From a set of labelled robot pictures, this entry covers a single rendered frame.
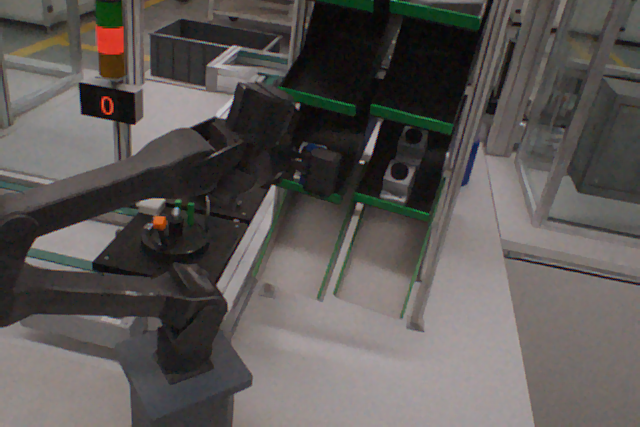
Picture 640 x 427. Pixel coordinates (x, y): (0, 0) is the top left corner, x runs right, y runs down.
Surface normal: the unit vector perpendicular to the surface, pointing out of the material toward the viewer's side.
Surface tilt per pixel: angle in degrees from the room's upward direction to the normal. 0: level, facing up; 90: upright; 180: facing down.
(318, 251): 45
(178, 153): 21
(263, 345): 0
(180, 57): 90
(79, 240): 0
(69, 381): 0
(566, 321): 90
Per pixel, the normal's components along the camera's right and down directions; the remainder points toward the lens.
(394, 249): -0.15, -0.32
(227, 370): 0.13, -0.87
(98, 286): 0.43, -0.87
